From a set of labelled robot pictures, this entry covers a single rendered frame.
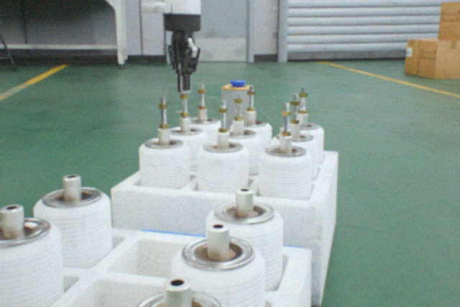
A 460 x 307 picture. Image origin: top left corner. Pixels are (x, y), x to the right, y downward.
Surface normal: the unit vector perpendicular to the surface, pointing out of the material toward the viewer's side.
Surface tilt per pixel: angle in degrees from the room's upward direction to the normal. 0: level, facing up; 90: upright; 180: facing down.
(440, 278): 0
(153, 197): 90
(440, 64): 90
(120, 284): 90
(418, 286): 0
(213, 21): 90
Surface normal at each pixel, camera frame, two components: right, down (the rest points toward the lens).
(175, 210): -0.26, 0.20
